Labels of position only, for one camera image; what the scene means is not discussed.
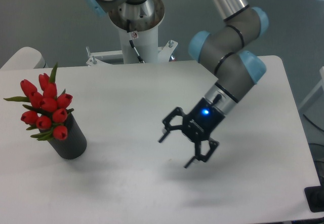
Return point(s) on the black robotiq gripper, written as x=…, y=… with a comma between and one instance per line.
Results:
x=202, y=124

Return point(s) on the red tulip bouquet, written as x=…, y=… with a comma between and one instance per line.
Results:
x=47, y=111

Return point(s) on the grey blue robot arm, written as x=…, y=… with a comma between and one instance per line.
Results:
x=223, y=54

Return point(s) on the black ribbed cylindrical vase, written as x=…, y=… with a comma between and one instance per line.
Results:
x=74, y=145

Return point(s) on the black device at table edge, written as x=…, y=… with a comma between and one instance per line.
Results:
x=314, y=196

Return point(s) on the white rounded chair back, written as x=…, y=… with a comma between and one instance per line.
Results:
x=25, y=58

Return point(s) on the white furniture frame right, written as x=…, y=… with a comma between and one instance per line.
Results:
x=312, y=96

